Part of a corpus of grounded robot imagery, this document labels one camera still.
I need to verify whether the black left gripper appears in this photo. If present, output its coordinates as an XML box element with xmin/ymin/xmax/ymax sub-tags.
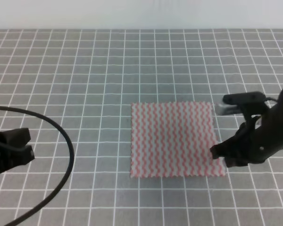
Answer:
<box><xmin>0</xmin><ymin>128</ymin><xmax>35</xmax><ymax>174</ymax></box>

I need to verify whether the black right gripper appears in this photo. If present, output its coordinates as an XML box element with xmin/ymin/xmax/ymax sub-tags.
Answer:
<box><xmin>210</xmin><ymin>117</ymin><xmax>283</xmax><ymax>168</ymax></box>

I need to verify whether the pink white wavy towel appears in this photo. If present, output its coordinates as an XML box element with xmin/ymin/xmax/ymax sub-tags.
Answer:
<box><xmin>130</xmin><ymin>102</ymin><xmax>226</xmax><ymax>178</ymax></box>

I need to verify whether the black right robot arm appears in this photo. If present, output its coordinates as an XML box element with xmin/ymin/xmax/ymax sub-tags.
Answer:
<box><xmin>210</xmin><ymin>89</ymin><xmax>283</xmax><ymax>168</ymax></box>

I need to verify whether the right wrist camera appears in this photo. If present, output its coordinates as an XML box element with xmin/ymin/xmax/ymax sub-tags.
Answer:
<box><xmin>215</xmin><ymin>91</ymin><xmax>269</xmax><ymax>116</ymax></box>

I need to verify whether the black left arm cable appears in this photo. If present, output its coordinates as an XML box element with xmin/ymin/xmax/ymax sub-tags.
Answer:
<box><xmin>0</xmin><ymin>106</ymin><xmax>75</xmax><ymax>226</ymax></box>

